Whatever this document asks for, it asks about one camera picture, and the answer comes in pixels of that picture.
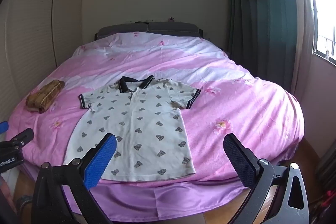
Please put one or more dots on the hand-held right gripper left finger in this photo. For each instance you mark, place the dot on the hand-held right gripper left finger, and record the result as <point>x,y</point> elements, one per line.
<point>101,161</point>

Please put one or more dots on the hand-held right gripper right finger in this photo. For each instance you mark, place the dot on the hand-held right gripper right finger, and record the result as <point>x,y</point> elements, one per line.
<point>237,158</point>

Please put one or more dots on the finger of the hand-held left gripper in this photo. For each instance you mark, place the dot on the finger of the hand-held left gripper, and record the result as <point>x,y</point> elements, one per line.
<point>3,126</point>
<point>22,138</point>

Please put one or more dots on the white printed polo shirt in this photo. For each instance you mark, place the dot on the white printed polo shirt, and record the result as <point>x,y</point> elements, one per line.
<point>136,119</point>

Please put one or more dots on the person's left forearm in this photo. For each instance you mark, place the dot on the person's left forearm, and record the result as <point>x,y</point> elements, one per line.
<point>22,187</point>

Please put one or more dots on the brown folded cloth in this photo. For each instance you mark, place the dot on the brown folded cloth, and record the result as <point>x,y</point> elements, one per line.
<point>46,95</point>

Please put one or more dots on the pink floral duvet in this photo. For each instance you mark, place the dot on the pink floral duvet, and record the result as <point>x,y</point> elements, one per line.
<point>236,98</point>

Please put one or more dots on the purple satin bed sheet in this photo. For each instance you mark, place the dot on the purple satin bed sheet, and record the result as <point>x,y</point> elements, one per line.
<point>157,197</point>

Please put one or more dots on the dark grey folded object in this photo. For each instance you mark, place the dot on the dark grey folded object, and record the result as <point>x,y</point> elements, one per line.
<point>326,163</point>

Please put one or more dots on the teal curtain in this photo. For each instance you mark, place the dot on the teal curtain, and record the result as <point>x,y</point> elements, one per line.
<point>257,16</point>

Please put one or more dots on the grey padded headboard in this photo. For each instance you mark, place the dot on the grey padded headboard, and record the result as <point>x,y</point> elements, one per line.
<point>162,27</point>

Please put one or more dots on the window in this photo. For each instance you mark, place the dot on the window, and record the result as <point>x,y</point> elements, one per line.
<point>323,16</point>

